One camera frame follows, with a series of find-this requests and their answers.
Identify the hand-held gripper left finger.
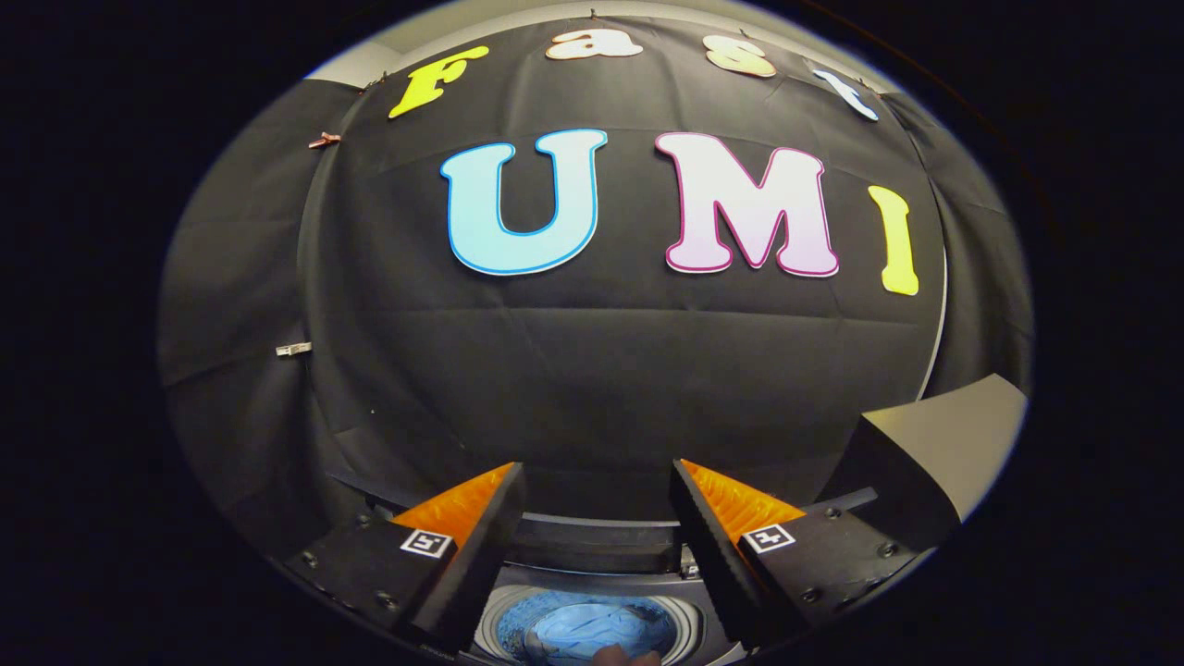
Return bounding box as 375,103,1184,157
282,462,528,653

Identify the dark grey washing machine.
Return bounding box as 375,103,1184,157
324,467,880,666

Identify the light blue polo shirt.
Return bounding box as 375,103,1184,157
499,592,678,663

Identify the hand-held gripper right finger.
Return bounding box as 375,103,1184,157
669,458,921,646

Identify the black backdrop cloth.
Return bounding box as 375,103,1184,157
157,14,1035,556

